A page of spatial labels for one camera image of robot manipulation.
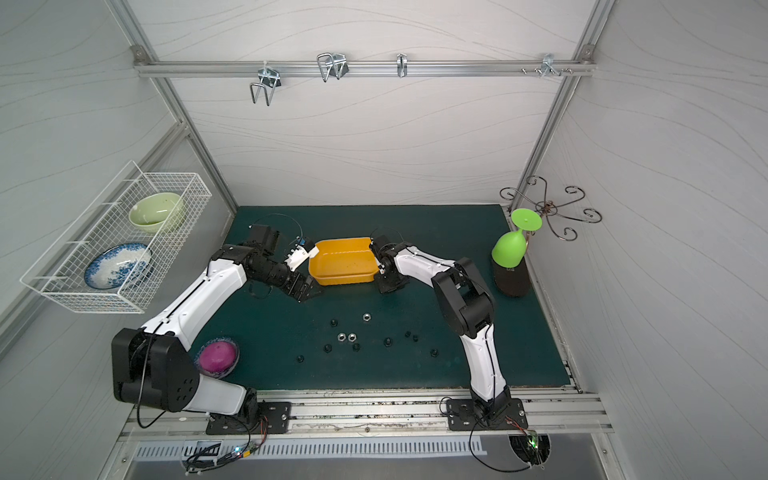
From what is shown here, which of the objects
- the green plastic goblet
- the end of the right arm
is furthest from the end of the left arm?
the green plastic goblet

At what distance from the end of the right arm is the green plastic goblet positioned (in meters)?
0.27

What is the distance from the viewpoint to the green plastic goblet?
2.45 feet

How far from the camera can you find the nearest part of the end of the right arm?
0.74 m
